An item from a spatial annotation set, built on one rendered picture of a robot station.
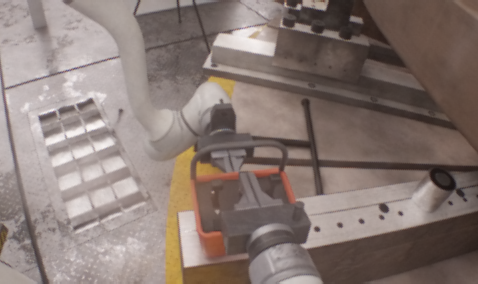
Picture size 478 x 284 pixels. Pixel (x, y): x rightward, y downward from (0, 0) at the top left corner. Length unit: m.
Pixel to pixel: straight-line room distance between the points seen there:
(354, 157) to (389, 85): 0.52
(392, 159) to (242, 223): 1.22
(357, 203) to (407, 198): 0.16
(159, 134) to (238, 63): 0.98
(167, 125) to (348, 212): 0.52
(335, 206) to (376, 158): 0.79
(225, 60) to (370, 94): 0.81
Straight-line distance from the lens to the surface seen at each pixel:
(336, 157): 1.50
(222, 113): 0.78
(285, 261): 0.43
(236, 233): 0.48
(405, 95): 1.93
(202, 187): 0.66
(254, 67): 1.80
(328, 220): 0.80
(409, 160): 1.69
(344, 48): 1.63
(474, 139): 0.94
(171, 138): 0.91
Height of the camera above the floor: 1.33
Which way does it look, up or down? 45 degrees down
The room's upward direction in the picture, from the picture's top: 9 degrees clockwise
